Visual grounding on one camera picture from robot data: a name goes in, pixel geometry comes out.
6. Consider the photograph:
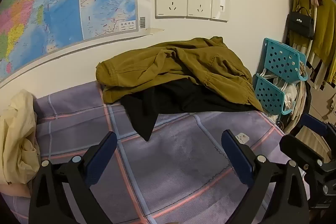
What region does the cream tote bag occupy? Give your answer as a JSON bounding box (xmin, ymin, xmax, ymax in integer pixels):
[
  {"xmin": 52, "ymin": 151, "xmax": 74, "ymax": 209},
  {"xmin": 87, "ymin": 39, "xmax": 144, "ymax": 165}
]
[{"xmin": 282, "ymin": 64, "xmax": 311, "ymax": 132}]

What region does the pink garment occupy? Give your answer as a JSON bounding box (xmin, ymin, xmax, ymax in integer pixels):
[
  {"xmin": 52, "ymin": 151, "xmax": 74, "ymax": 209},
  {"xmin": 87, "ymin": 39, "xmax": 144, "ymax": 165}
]
[{"xmin": 0, "ymin": 182, "xmax": 32, "ymax": 198}]

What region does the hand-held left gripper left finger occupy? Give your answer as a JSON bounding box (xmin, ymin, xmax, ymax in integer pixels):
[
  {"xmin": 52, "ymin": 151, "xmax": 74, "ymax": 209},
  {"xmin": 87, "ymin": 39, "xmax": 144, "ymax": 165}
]
[{"xmin": 28, "ymin": 132, "xmax": 118, "ymax": 224}]

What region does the olive green jacket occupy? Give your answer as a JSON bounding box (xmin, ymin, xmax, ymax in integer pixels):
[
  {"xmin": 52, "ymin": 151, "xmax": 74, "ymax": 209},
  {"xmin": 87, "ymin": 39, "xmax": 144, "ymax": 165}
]
[{"xmin": 95, "ymin": 36, "xmax": 264, "ymax": 112}]

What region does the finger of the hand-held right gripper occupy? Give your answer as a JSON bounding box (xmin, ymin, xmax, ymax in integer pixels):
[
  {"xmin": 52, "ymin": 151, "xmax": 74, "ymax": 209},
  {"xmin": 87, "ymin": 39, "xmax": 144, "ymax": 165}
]
[
  {"xmin": 301, "ymin": 114, "xmax": 336, "ymax": 140},
  {"xmin": 280, "ymin": 134, "xmax": 324, "ymax": 174}
]

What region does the black garment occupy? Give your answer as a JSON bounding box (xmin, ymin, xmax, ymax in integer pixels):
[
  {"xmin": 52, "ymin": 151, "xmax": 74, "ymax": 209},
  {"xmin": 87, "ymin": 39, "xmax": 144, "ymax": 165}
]
[{"xmin": 120, "ymin": 77, "xmax": 259, "ymax": 142}]

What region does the colourful wall map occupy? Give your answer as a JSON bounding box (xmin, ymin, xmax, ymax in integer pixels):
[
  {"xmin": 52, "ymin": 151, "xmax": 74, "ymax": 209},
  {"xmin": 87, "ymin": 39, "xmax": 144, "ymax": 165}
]
[{"xmin": 0, "ymin": 0, "xmax": 151, "ymax": 88}]

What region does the white wall socket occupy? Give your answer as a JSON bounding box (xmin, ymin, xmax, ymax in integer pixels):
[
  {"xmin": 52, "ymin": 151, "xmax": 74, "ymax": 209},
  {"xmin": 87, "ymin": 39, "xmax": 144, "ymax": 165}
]
[
  {"xmin": 155, "ymin": 0, "xmax": 188, "ymax": 19},
  {"xmin": 186, "ymin": 0, "xmax": 214, "ymax": 20}
]

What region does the purple plaid bed sheet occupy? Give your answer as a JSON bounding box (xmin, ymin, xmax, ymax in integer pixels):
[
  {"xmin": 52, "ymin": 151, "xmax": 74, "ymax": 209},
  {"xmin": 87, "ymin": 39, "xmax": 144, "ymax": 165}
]
[{"xmin": 0, "ymin": 81, "xmax": 310, "ymax": 224}]

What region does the hanging yellow sweater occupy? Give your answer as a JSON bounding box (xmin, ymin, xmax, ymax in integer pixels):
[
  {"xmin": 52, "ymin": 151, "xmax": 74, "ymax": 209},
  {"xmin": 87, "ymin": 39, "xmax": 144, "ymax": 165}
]
[{"xmin": 293, "ymin": 0, "xmax": 336, "ymax": 83}]

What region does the teal perforated storage rack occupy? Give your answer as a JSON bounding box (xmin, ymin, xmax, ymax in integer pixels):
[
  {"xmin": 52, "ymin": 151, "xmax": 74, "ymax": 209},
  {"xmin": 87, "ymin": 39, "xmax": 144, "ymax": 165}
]
[{"xmin": 254, "ymin": 38, "xmax": 309, "ymax": 115}]

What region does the cream garment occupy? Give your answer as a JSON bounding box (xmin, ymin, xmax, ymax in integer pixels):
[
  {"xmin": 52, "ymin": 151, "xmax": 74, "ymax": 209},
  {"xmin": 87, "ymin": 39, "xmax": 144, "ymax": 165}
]
[{"xmin": 0, "ymin": 89, "xmax": 41, "ymax": 185}]

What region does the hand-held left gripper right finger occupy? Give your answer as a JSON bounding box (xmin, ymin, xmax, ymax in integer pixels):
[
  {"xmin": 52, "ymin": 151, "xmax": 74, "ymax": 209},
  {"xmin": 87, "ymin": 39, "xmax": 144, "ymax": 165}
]
[{"xmin": 221, "ymin": 130, "xmax": 310, "ymax": 224}]

